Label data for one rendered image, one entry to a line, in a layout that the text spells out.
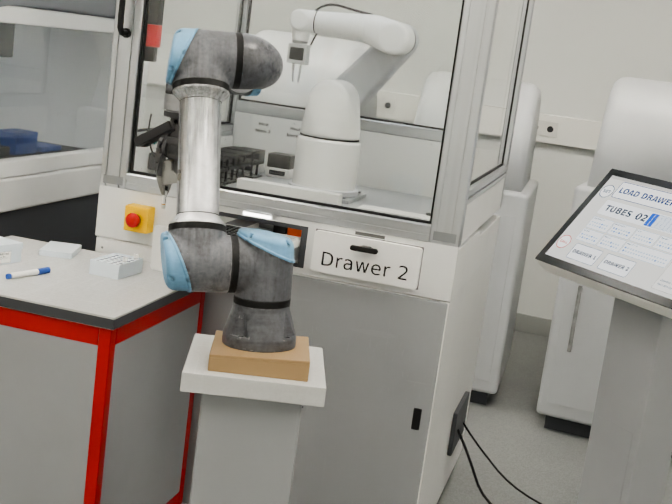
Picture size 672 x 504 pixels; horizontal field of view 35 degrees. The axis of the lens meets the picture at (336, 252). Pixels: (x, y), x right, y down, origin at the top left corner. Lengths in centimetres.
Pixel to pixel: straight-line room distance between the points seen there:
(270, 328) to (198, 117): 44
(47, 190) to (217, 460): 153
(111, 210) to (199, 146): 94
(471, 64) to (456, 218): 39
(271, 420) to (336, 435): 82
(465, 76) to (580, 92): 316
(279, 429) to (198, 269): 36
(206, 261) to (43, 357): 59
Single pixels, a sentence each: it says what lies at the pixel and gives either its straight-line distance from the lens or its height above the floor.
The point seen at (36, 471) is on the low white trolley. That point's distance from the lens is 263.
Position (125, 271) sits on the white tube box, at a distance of 279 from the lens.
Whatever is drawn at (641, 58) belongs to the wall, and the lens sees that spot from 585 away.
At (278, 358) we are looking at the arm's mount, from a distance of 210.
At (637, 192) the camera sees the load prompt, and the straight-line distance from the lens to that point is 267.
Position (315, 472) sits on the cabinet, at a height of 26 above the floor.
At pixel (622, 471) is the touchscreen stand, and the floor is 52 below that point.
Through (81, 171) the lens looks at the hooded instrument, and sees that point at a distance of 367.
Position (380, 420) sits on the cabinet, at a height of 44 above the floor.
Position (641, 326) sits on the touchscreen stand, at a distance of 257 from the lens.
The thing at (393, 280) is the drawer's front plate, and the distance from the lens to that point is 279.
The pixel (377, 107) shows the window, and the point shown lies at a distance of 279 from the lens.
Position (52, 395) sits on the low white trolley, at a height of 55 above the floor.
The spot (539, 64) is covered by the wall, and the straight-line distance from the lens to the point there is 589.
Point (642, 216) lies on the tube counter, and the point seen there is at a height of 111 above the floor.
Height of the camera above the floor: 141
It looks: 11 degrees down
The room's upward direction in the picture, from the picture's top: 8 degrees clockwise
